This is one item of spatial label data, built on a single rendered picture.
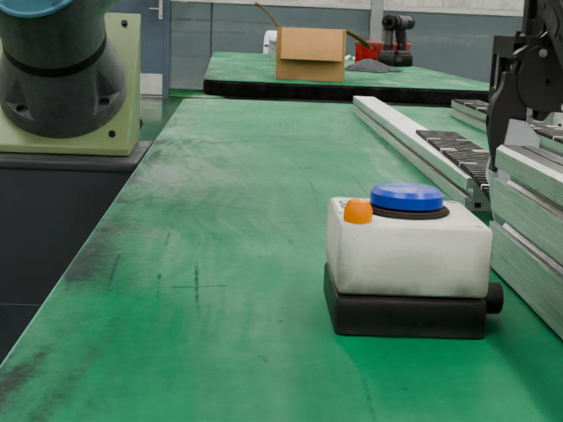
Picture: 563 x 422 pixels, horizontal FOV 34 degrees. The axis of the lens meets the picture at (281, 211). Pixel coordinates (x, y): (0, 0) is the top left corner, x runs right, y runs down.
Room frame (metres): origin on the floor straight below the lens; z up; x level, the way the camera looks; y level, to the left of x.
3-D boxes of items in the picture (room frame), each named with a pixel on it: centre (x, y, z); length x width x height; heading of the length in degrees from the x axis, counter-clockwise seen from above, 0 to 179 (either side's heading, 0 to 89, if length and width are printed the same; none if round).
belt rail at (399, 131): (1.31, -0.17, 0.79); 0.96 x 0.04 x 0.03; 2
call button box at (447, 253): (0.50, -0.08, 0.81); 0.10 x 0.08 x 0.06; 92
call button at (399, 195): (0.50, -0.07, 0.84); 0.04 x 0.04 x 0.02
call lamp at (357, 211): (0.47, -0.04, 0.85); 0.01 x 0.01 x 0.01
